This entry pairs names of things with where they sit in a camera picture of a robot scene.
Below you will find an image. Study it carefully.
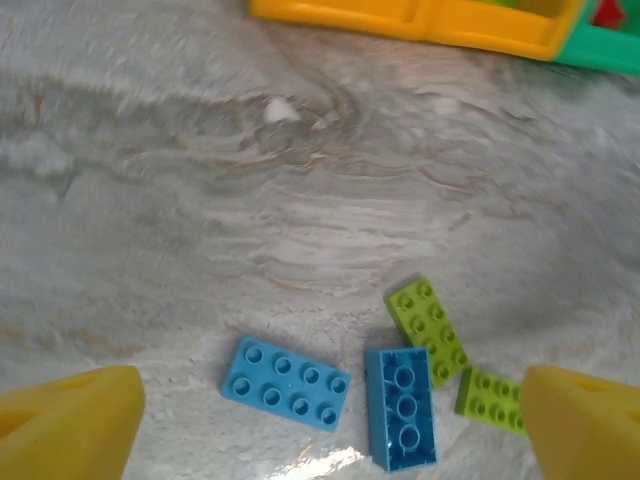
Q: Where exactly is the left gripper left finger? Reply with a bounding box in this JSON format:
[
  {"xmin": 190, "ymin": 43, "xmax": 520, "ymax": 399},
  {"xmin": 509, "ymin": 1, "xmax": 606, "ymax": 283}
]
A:
[{"xmin": 0, "ymin": 364, "xmax": 147, "ymax": 480}]

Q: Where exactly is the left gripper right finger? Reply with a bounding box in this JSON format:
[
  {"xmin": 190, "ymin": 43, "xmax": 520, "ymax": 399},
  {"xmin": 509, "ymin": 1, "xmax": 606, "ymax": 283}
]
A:
[{"xmin": 519, "ymin": 365, "xmax": 640, "ymax": 480}]

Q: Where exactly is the long red lego brick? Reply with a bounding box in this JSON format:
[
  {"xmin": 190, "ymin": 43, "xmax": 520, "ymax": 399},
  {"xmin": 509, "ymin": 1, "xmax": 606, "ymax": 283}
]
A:
[{"xmin": 591, "ymin": 0, "xmax": 629, "ymax": 29}]

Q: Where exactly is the long green lego brick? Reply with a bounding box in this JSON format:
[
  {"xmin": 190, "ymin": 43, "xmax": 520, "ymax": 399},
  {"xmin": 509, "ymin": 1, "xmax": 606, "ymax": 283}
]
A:
[
  {"xmin": 383, "ymin": 275, "xmax": 472, "ymax": 390},
  {"xmin": 454, "ymin": 365, "xmax": 529, "ymax": 437}
]

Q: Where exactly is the blue lego brick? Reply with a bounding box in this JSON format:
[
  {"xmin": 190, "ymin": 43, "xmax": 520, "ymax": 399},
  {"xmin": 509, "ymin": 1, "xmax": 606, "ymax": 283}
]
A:
[
  {"xmin": 364, "ymin": 346, "xmax": 439, "ymax": 474},
  {"xmin": 220, "ymin": 335, "xmax": 353, "ymax": 433}
]

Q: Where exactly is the green plastic bin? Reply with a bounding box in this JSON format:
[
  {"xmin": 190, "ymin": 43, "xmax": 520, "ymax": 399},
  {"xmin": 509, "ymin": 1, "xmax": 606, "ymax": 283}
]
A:
[{"xmin": 551, "ymin": 0, "xmax": 640, "ymax": 78}]

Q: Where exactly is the orange plastic bin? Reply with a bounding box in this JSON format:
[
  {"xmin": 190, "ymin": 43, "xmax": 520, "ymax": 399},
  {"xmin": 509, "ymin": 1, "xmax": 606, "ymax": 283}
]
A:
[
  {"xmin": 248, "ymin": 0, "xmax": 432, "ymax": 45},
  {"xmin": 423, "ymin": 0, "xmax": 587, "ymax": 63}
]

